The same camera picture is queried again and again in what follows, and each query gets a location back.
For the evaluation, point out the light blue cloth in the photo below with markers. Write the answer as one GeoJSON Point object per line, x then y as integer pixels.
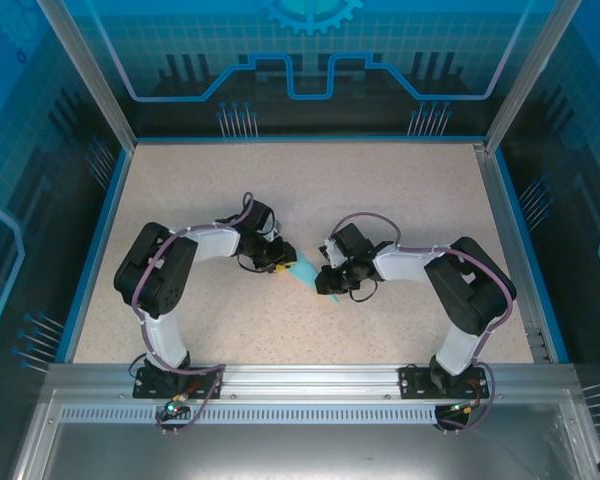
{"type": "Point", "coordinates": [302, 272]}

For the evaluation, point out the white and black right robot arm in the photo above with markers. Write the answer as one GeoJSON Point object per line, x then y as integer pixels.
{"type": "Point", "coordinates": [480, 290]}

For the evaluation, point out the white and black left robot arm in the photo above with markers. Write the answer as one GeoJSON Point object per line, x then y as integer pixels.
{"type": "Point", "coordinates": [155, 280]}

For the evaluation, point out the grey metal cover sheet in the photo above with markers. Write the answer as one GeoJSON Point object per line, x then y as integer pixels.
{"type": "Point", "coordinates": [300, 455]}

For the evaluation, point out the blue table edge strip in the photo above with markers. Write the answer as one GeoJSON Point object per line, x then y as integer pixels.
{"type": "Point", "coordinates": [305, 138]}
{"type": "Point", "coordinates": [96, 250]}

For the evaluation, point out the connector board with green light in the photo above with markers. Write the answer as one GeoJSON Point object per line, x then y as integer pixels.
{"type": "Point", "coordinates": [465, 407]}
{"type": "Point", "coordinates": [175, 405]}

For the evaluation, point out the blue printed back panel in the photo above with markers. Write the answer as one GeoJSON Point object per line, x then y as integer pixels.
{"type": "Point", "coordinates": [300, 30]}

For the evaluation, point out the blue printed side panel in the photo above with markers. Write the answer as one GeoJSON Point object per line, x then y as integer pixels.
{"type": "Point", "coordinates": [20, 200]}
{"type": "Point", "coordinates": [580, 200]}

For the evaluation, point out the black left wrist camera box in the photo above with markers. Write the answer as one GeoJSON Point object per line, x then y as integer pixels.
{"type": "Point", "coordinates": [261, 217]}

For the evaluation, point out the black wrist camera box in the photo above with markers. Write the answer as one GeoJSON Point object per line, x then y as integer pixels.
{"type": "Point", "coordinates": [352, 240]}
{"type": "Point", "coordinates": [261, 217]}

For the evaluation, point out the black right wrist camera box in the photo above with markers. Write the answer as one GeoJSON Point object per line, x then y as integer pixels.
{"type": "Point", "coordinates": [352, 240]}

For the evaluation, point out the aluminium front frame rail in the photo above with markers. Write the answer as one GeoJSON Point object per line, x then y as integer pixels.
{"type": "Point", "coordinates": [310, 380]}

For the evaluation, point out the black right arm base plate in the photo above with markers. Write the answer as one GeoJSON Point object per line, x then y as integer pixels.
{"type": "Point", "coordinates": [410, 382]}

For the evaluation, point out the aluminium side frame rail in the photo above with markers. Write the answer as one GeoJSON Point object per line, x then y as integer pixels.
{"type": "Point", "coordinates": [511, 250]}

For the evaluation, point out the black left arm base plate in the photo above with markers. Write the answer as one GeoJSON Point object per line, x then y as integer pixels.
{"type": "Point", "coordinates": [145, 387]}

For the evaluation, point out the aluminium frame post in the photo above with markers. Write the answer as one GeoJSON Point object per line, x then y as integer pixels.
{"type": "Point", "coordinates": [530, 75]}
{"type": "Point", "coordinates": [95, 75]}

